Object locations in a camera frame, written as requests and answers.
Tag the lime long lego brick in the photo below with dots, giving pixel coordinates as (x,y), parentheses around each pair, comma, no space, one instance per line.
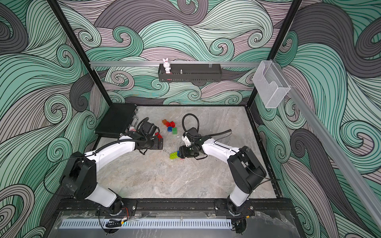
(174,155)

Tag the red long lego brick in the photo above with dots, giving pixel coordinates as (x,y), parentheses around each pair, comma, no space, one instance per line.
(158,135)

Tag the white pink bunny figurine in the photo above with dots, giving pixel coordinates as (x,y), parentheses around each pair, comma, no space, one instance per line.
(167,66)

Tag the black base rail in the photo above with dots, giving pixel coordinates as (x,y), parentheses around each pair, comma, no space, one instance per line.
(209,206)

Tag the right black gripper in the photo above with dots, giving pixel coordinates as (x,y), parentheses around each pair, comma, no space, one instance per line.
(184,153)

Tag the right wall aluminium rail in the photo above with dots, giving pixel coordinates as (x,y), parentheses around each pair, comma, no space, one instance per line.
(364,192)

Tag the black case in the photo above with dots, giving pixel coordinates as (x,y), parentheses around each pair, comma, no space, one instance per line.
(117,120)

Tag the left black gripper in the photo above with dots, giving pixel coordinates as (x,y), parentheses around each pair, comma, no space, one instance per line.
(156,146)

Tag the clear acrylic wall holder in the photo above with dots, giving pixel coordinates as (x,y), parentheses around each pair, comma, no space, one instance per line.
(270,82)

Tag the black wall shelf tray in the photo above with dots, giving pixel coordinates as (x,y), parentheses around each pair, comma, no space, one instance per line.
(190,72)

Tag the horizontal aluminium rail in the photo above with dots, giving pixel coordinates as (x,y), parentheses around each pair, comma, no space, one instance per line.
(133,63)

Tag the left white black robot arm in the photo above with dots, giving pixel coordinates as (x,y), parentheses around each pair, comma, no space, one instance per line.
(79,176)

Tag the red lego brick back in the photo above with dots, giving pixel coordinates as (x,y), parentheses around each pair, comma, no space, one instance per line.
(170,124)

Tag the white slotted cable duct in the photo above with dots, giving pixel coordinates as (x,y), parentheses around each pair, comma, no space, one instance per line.
(150,224)

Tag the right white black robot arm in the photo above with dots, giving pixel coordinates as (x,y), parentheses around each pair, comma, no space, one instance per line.
(246,170)

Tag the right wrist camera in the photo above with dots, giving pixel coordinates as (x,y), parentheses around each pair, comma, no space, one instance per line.
(186,140)

